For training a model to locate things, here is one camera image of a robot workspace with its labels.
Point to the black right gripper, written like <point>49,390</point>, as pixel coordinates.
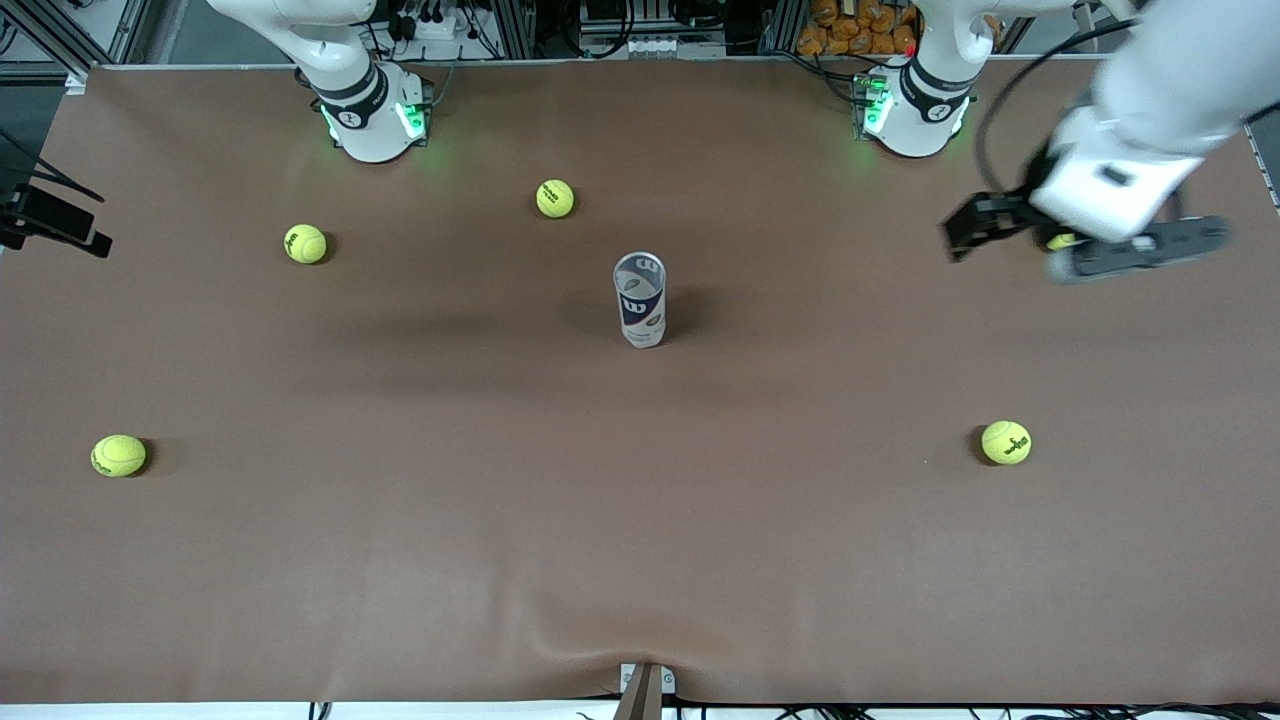
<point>56,213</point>

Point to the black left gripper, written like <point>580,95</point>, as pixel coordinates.
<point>1012,209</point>

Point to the clear Wilson tennis ball can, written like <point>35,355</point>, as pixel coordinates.
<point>640,305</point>

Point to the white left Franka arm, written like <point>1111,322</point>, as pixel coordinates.
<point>1120,190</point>

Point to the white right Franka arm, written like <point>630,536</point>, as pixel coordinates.
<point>370,120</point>

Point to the yellow tennis ball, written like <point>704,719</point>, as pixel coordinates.
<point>555,198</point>
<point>1062,241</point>
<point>118,455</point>
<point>305,243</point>
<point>1006,442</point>

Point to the orange snack pile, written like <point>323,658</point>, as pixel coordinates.
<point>860,25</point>

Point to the white power strip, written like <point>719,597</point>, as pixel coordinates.
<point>430,28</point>

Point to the brown table mat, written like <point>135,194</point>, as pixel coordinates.
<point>640,520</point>

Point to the metal table corner bracket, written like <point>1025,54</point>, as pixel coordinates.
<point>77,80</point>

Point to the aluminium frame strut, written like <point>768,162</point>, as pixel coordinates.
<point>60,45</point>

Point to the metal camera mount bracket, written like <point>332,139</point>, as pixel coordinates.
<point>645,690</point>

